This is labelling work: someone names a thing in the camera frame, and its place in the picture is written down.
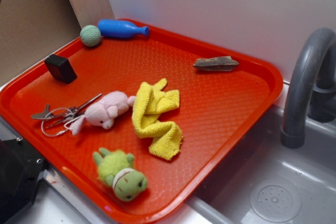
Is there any black box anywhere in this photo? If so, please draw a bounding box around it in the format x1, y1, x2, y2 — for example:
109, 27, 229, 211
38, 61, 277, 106
44, 54, 77, 84

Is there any grey toy faucet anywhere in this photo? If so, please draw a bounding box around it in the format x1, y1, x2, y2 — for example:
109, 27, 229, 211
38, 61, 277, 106
281, 28, 335, 148

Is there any pink plush pig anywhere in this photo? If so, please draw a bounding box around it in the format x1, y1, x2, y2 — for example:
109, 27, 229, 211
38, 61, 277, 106
69, 91, 135, 135

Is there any red plastic tray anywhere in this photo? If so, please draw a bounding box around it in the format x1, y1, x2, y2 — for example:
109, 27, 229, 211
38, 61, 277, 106
1, 27, 283, 223

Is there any green textured ball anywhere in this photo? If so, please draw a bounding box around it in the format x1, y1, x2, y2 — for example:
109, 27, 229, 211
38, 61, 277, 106
80, 25, 102, 47

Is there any grey toy sink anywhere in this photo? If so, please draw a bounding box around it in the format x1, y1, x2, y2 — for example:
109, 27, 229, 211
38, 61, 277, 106
187, 106, 335, 223

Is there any green plush turtle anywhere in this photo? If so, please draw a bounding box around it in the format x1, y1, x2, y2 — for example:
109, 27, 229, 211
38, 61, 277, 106
92, 147, 148, 202

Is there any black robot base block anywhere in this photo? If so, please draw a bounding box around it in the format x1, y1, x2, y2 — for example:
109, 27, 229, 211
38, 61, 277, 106
1, 139, 46, 223

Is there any blue plastic bowling pin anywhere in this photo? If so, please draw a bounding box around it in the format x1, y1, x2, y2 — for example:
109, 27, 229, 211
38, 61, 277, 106
98, 19, 150, 38

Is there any yellow cloth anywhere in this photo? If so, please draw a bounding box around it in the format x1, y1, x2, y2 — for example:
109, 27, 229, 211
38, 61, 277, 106
132, 78, 183, 161

